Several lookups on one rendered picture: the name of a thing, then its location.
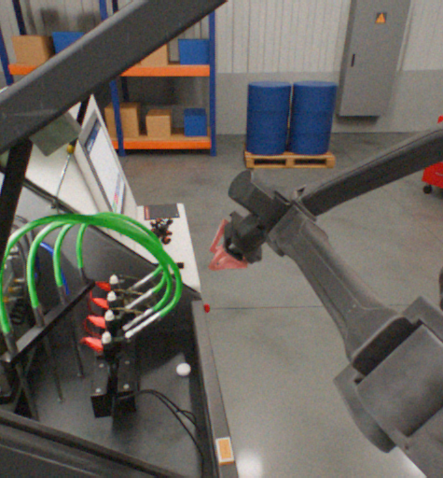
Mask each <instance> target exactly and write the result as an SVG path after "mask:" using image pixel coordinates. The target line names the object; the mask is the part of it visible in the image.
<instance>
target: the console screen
mask: <svg viewBox="0 0 443 478"><path fill-rule="evenodd" d="M78 137H79V138H78V139H77V141H79V143H80V146H81V148H82V150H83V152H84V155H85V157H86V159H87V161H88V165H89V167H90V170H91V171H92V172H93V174H94V177H95V179H96V182H97V184H98V187H99V189H100V191H101V194H102V195H103V197H104V201H105V204H106V206H108V209H109V211H110V212H116V213H120V214H123V215H124V207H125V198H126V185H125V183H124V180H123V177H122V174H121V172H120V170H119V168H118V164H117V161H116V157H115V155H114V152H112V150H111V147H110V146H109V143H108V141H107V137H106V135H105V132H104V128H103V126H102V123H101V120H100V118H98V115H97V113H96V110H95V109H94V110H93V111H92V113H91V115H90V118H89V119H88V121H87V123H86V126H85V127H84V129H83V131H82V133H81V135H79V136H78Z"/></svg>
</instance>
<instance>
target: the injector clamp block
mask: <svg viewBox="0 0 443 478"><path fill-rule="evenodd" d="M137 317H138V316H137V315H136V314H135V313H134V312H130V313H127V314H125V315H124V316H123V323H122V329H123V327H124V326H126V325H127V324H129V323H130V322H132V321H133V320H134V319H135V318H137ZM121 350H123V351H124V352H125V356H123V357H122V358H121V359H120V365H119V378H118V403H119V408H120V414H121V415H127V414H128V413H135V412H137V395H136V396H133V397H130V398H129V399H126V400H119V399H120V398H124V396H128V395H131V394H132V393H134V392H137V391H141V361H140V355H139V335H137V336H136V337H135V338H133V339H131V340H129V339H128V338H127V336H126V341H121ZM90 398H91V403H92V408H93V412H94V416H95V418H100V417H108V416H111V413H112V400H113V392H112V387H111V382H110V376H109V371H108V370H107V365H106V364H105V361H104V359H101V360H95V363H94V370H93V377H92V384H91V391H90Z"/></svg>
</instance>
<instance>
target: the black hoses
mask: <svg viewBox="0 0 443 478"><path fill-rule="evenodd" d="M15 218H16V219H17V220H19V221H21V222H22V223H23V224H27V223H29V222H27V221H26V220H24V219H23V218H20V217H18V216H17V215H16V217H15ZM30 233H31V237H32V244H33V241H34V239H35V234H34V231H33V230H31V231H30ZM22 237H23V239H25V243H26V246H27V254H28V257H29V253H30V248H31V247H30V242H29V239H28V237H27V234H25V235H23V236H22ZM16 244H17V246H18V248H19V251H20V254H21V256H12V259H13V260H14V259H19V260H21V262H22V268H23V276H24V297H17V302H15V308H18V306H20V307H22V311H21V310H19V309H15V308H12V310H11V312H12V314H15V313H19V314H21V316H18V315H12V314H9V318H10V319H11V318H12V317H15V318H17V319H20V320H21V321H20V322H18V321H16V320H10V321H11V323H13V324H16V325H21V324H22V323H23V321H24V318H25V317H26V314H27V313H28V312H29V308H30V305H33V304H32V300H31V296H30V291H29V286H28V276H27V264H28V260H27V259H26V257H25V253H23V250H22V246H21V243H20V241H19V240H18V241H17V243H16ZM35 273H36V281H35V292H36V289H37V286H38V283H40V280H41V273H40V272H38V271H37V268H36V267H35V268H34V275H35ZM18 302H23V304H22V303H18ZM38 303H39V304H40V307H42V310H43V315H44V314H45V313H46V308H45V306H44V304H43V303H41V302H40V301H38Z"/></svg>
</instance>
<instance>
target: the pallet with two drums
mask: <svg viewBox="0 0 443 478"><path fill-rule="evenodd" d="M337 89H338V84H337V83H335V82H331V81H321V80H302V81H296V83H294V84H293V93H292V85H291V84H290V83H285V82H277V81H258V82H252V83H249V84H248V101H247V104H246V127H245V130H246V136H245V142H243V155H244V161H245V168H334V165H335V160H334V158H335V157H334V156H333V155H331V152H330V151H328V149H329V141H330V134H331V131H332V128H331V127H332V120H333V118H334V112H335V104H336V97H337ZM291 94H292V105H290V101H291ZM289 109H290V118H289ZM288 119H289V126H288ZM287 131H288V141H287ZM254 162H285V164H254ZM294 162H325V164H294Z"/></svg>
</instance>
